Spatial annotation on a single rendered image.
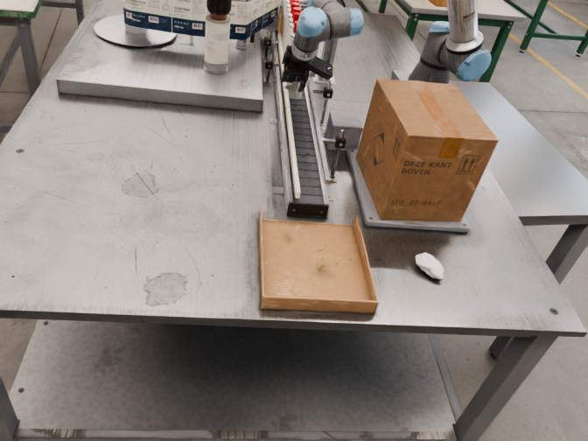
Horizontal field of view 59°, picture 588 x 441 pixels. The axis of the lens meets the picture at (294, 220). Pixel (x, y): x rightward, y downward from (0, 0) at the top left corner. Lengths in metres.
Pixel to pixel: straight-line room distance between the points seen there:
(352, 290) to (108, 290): 0.55
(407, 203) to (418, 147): 0.18
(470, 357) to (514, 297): 0.99
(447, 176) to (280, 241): 0.46
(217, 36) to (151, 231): 0.83
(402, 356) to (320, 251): 0.76
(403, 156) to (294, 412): 0.88
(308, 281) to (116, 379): 0.80
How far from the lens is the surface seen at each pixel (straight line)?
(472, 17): 1.78
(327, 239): 1.35
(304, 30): 1.51
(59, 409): 1.76
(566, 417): 2.40
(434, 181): 1.39
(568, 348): 2.65
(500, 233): 1.59
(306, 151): 1.57
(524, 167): 1.95
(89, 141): 1.65
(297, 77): 1.68
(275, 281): 1.21
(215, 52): 1.92
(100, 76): 1.90
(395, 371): 1.91
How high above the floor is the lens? 1.72
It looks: 40 degrees down
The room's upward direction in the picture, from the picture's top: 11 degrees clockwise
